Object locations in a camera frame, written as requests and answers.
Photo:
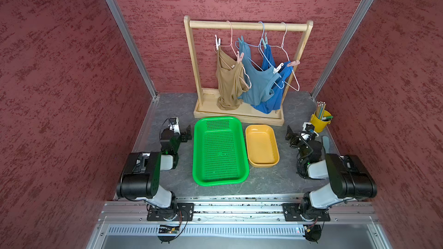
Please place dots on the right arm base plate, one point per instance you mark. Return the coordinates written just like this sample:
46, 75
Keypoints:
300, 213

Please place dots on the pink wire hanger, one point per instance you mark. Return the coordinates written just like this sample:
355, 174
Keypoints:
249, 85

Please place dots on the wooden clothes rack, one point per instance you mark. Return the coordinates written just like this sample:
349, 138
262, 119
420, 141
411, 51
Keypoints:
207, 97

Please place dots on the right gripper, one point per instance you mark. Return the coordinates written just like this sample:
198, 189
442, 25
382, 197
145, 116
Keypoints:
289, 134

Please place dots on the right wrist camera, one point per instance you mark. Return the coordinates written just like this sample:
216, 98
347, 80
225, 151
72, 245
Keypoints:
309, 128

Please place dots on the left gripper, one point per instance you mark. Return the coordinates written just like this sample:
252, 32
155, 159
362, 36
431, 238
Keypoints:
183, 135

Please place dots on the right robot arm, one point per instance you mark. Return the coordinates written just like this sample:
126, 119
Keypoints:
348, 179

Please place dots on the blue wire hanger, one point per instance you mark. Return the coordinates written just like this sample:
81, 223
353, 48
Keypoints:
260, 48

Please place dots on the teal clothespin middle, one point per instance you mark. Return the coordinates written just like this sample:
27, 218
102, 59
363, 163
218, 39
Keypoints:
264, 41

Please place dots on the grey-blue tank top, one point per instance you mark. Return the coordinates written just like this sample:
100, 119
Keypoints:
262, 80

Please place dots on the yellow plastic tray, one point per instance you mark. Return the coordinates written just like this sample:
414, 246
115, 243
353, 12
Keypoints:
261, 146

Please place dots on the royal blue tank top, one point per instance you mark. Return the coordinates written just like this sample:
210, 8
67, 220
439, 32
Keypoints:
274, 103

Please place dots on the brown tank top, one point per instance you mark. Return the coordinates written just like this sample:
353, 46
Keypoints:
231, 82

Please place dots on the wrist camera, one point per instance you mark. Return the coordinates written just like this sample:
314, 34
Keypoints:
174, 123
309, 128

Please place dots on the white wire hanger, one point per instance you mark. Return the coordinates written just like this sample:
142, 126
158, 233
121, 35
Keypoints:
286, 53

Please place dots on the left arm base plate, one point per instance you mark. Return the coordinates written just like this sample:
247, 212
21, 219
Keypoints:
179, 212

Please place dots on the pink clothespin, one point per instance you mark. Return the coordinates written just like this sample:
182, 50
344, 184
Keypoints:
239, 57
293, 63

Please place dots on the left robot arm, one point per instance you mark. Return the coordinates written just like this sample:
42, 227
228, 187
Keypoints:
140, 178

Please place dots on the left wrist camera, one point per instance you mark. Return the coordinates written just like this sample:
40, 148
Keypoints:
174, 123

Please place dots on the yellow pencil cup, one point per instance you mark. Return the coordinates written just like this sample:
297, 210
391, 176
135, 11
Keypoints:
321, 117

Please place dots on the green plastic basket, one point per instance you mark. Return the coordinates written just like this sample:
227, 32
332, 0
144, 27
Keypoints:
219, 152

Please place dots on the white clothespin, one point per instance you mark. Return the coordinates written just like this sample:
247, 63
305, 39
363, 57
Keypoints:
217, 43
278, 68

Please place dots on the grey-blue spatula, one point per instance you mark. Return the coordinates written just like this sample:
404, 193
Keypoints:
326, 144

